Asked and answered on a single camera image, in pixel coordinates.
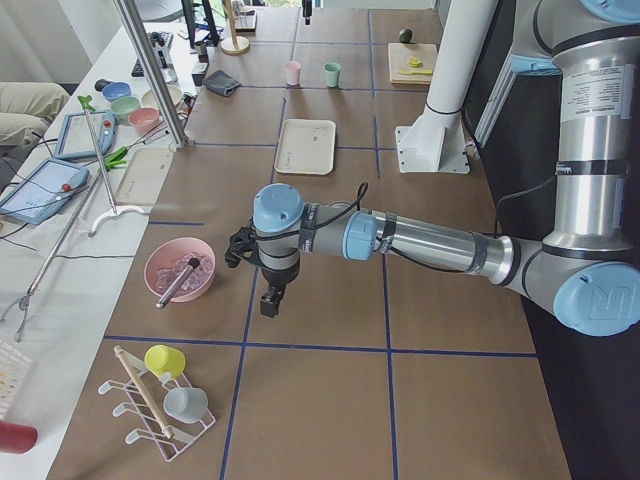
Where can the small green bowl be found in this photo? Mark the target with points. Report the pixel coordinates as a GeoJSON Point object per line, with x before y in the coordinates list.
{"type": "Point", "coordinates": [124, 106]}

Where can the blue teach pendant upper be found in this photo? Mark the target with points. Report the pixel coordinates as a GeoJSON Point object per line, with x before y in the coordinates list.
{"type": "Point", "coordinates": [75, 141]}

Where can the grey cup on rack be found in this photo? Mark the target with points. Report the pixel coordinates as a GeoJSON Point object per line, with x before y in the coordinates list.
{"type": "Point", "coordinates": [186, 404]}

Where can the pink bowl with ice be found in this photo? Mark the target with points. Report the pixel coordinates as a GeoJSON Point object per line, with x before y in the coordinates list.
{"type": "Point", "coordinates": [189, 257]}

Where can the long metal reacher grabber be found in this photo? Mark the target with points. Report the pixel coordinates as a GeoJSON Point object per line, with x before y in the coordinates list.
{"type": "Point", "coordinates": [23, 302]}

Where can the grey folded cloth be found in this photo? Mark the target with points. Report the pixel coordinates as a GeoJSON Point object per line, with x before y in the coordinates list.
{"type": "Point", "coordinates": [221, 83]}

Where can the blue teach pendant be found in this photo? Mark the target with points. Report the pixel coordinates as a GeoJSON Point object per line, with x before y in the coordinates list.
{"type": "Point", "coordinates": [75, 141]}
{"type": "Point", "coordinates": [45, 191]}

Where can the wooden rolling pin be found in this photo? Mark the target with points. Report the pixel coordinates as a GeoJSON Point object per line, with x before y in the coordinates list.
{"type": "Point", "coordinates": [123, 356]}

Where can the small blue bowl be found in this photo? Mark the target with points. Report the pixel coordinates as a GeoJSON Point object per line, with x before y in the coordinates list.
{"type": "Point", "coordinates": [116, 90]}

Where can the green avocado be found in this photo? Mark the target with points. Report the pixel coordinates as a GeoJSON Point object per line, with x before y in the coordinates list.
{"type": "Point", "coordinates": [405, 36]}

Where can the small pink bowl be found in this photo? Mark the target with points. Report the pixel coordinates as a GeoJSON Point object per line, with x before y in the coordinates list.
{"type": "Point", "coordinates": [144, 119]}

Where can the aluminium frame post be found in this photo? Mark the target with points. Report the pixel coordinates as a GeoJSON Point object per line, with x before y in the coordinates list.
{"type": "Point", "coordinates": [135, 29]}

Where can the wooden cutting board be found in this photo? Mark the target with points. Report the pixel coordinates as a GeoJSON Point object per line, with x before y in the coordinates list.
{"type": "Point", "coordinates": [399, 53]}

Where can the red bottle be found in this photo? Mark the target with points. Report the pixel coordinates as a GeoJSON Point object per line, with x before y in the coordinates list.
{"type": "Point", "coordinates": [17, 438]}

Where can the green clamp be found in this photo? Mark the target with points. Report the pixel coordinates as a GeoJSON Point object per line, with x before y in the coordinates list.
{"type": "Point", "coordinates": [115, 159]}

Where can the yellow cup on rack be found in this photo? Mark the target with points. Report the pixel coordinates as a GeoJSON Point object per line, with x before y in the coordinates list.
{"type": "Point", "coordinates": [163, 359]}

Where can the yellow plastic spoon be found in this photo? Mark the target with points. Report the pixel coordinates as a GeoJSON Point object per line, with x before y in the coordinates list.
{"type": "Point", "coordinates": [407, 72]}

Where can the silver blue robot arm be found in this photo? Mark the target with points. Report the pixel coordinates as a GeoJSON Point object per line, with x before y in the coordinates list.
{"type": "Point", "coordinates": [579, 271]}

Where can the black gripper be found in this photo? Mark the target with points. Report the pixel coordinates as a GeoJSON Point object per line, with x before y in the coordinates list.
{"type": "Point", "coordinates": [278, 276]}

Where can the green cup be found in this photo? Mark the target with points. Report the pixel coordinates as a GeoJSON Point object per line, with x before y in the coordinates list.
{"type": "Point", "coordinates": [332, 73]}

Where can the metal scoop black handle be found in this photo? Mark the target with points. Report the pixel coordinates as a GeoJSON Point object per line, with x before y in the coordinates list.
{"type": "Point", "coordinates": [174, 288]}

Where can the blue teach pendant lower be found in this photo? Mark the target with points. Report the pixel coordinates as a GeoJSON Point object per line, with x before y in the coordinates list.
{"type": "Point", "coordinates": [45, 191]}

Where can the white plastic basket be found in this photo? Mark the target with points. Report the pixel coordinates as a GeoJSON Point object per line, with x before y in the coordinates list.
{"type": "Point", "coordinates": [16, 363]}

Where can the spare cream tray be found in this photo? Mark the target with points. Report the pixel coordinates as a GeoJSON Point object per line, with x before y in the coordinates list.
{"type": "Point", "coordinates": [144, 177]}

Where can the wooden cup tree stand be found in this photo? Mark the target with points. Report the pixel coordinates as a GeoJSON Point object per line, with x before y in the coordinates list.
{"type": "Point", "coordinates": [234, 44]}

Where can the white wire cup rack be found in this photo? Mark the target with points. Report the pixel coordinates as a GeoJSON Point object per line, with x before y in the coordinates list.
{"type": "Point", "coordinates": [185, 435]}

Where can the white pedestal column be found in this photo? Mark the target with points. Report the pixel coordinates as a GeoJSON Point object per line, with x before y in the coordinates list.
{"type": "Point", "coordinates": [435, 142]}

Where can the cream rabbit tray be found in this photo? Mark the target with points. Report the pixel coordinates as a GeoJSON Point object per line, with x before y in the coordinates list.
{"type": "Point", "coordinates": [306, 147]}

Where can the pink cup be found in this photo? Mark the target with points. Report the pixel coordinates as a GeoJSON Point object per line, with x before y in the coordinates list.
{"type": "Point", "coordinates": [292, 71]}

